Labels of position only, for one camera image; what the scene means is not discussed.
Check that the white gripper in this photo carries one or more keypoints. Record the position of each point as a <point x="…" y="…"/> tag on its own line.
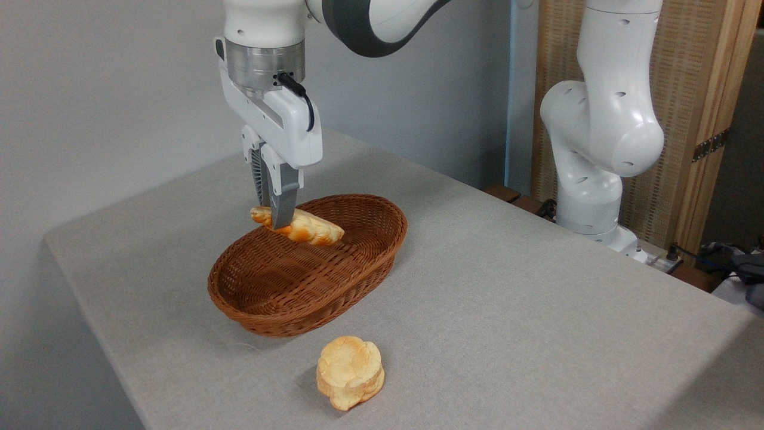
<point x="280" y="128"/>

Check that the long braided bread loaf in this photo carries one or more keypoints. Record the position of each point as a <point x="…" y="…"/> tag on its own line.
<point x="316" y="230"/>

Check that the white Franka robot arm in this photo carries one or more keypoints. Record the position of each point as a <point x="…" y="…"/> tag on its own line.
<point x="603" y="119"/>

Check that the brown oval wicker basket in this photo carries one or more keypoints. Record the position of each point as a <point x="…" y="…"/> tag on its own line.
<point x="298" y="280"/>

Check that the round bread roll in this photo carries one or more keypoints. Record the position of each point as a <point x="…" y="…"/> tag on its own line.
<point x="349" y="373"/>

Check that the light blue vertical pipe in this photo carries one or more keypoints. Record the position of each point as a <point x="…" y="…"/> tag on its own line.
<point x="511" y="89"/>

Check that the black clamp knob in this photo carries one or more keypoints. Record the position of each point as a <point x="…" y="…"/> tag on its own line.
<point x="547" y="208"/>

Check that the grey tablecloth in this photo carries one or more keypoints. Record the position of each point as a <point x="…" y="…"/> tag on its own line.
<point x="537" y="328"/>

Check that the metal screen hinge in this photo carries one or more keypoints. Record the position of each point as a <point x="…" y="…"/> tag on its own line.
<point x="710" y="145"/>

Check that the dark grey device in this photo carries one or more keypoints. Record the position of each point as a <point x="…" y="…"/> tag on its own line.
<point x="753" y="278"/>

